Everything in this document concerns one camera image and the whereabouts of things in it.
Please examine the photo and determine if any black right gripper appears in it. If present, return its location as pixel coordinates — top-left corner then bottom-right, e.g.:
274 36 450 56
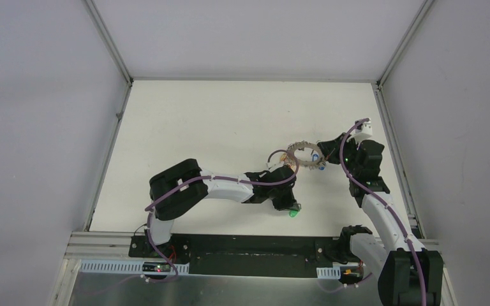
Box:
317 133 361 176

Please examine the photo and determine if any green tagged key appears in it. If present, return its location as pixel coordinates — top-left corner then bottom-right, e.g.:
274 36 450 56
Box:
288 210 299 218

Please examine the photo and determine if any metal key organiser ring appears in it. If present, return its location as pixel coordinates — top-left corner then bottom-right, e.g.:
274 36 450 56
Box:
279 141 328 171

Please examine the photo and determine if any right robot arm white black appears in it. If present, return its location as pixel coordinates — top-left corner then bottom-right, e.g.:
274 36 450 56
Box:
317 134 443 305

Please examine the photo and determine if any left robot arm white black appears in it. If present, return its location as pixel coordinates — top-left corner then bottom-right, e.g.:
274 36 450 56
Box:
144 159 301 258

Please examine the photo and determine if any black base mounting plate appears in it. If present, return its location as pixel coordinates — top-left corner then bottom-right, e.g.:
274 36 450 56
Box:
128 234 367 280

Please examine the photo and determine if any right electronics board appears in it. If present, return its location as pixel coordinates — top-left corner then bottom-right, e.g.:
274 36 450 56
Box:
339 266 364 285

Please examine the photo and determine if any electronics board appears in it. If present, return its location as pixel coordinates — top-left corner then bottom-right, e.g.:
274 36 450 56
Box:
142 261 172 273
339 266 364 285

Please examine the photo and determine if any left electronics board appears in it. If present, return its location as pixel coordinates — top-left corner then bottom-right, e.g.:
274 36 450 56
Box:
142 261 172 273

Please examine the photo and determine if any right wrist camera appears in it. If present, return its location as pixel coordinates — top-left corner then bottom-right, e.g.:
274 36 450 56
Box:
350 120 373 144

